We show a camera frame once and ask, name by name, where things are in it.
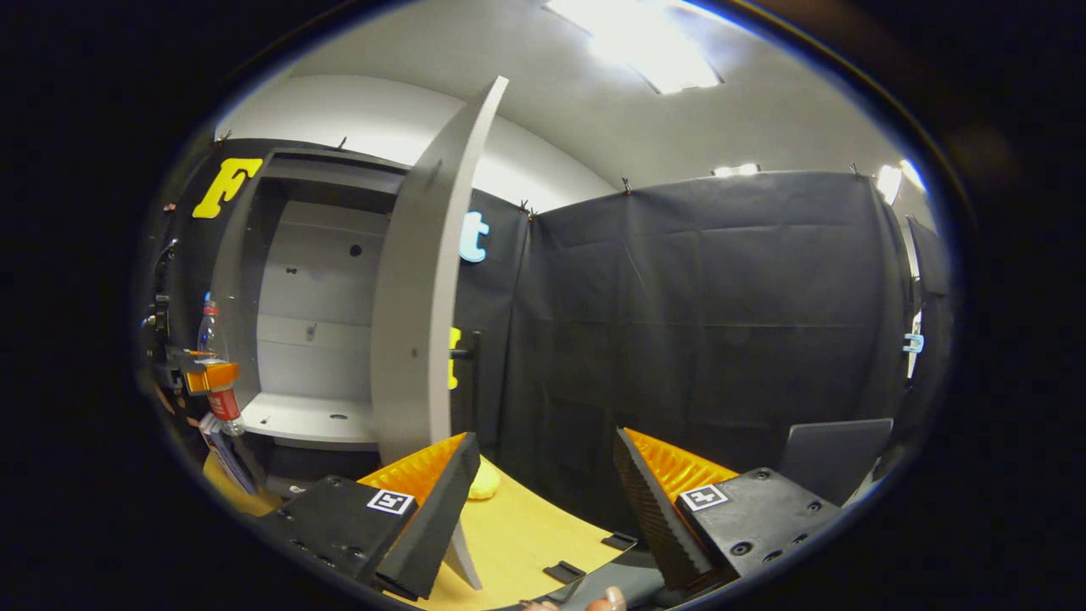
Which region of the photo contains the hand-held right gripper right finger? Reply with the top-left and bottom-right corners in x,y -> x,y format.
613,427 -> 849,592

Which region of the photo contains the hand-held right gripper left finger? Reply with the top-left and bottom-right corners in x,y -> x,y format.
255,431 -> 483,602

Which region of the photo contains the clear bottle with red label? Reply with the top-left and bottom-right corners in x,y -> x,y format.
197,293 -> 247,438

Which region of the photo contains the black door handle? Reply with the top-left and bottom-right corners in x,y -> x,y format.
454,329 -> 483,430

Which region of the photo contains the grey cabinet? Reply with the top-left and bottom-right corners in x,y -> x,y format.
208,146 -> 408,497

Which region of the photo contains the beige cabinet door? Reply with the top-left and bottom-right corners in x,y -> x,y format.
371,75 -> 510,591

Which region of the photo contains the grey cabinet shelf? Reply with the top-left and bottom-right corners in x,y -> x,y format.
240,392 -> 380,451

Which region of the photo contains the yellow bumpy sponge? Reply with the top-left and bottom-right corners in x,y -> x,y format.
468,457 -> 502,502

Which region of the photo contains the blue spine book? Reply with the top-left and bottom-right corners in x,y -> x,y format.
199,412 -> 260,497

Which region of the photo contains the black backdrop cloth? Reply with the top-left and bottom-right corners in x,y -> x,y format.
140,136 -> 955,544

